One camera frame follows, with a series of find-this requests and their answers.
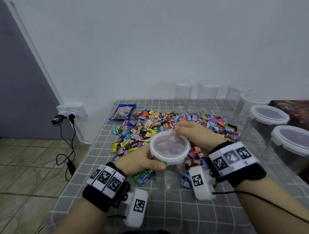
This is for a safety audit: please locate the white wall socket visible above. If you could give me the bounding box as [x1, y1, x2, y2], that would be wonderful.
[56, 103, 88, 119]

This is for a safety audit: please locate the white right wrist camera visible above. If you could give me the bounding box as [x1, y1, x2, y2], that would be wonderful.
[188, 165, 217, 201]

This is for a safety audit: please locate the black power plug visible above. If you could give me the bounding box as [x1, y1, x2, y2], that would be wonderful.
[52, 112, 76, 127]

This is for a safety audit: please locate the black power cable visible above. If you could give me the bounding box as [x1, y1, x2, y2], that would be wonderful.
[55, 118, 78, 181]

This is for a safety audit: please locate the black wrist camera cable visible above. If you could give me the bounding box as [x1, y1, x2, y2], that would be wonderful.
[211, 189, 309, 225]

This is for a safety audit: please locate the small transparent plastic jar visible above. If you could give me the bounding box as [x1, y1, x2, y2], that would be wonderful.
[226, 86, 252, 116]
[175, 82, 194, 113]
[198, 83, 221, 101]

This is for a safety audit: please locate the pile of colourful candies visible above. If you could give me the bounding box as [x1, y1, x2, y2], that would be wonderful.
[111, 110, 240, 189]

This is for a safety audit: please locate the person's right hand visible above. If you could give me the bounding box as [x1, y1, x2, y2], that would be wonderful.
[172, 121, 228, 155]

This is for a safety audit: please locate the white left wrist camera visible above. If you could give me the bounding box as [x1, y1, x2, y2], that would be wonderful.
[123, 187, 149, 228]

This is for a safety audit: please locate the grey door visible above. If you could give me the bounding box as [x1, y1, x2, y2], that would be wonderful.
[0, 0, 66, 140]

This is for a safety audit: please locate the black marker-tagged right wristband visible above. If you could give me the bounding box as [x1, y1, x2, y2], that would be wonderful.
[207, 140, 267, 188]

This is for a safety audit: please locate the tall transparent plastic jar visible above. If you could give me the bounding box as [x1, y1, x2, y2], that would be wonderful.
[151, 145, 190, 194]

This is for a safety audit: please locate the person's left hand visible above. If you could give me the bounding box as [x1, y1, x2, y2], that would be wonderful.
[114, 143, 167, 176]

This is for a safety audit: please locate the black marker-tagged wristband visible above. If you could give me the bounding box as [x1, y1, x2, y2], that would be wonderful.
[207, 140, 267, 188]
[82, 161, 131, 213]

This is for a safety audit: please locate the black marker-tagged left wristband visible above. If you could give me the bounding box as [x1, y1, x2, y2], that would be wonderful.
[82, 161, 131, 213]

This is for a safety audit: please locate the person's right forearm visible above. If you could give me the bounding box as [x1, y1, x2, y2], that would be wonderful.
[237, 174, 309, 234]

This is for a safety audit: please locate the blue snack packet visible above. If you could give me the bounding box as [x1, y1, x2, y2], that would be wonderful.
[108, 103, 137, 121]

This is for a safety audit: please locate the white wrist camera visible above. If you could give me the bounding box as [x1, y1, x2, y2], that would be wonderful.
[188, 165, 217, 201]
[123, 187, 149, 228]

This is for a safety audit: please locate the dark patterned cloth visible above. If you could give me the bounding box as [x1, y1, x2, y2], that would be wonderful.
[269, 100, 309, 131]

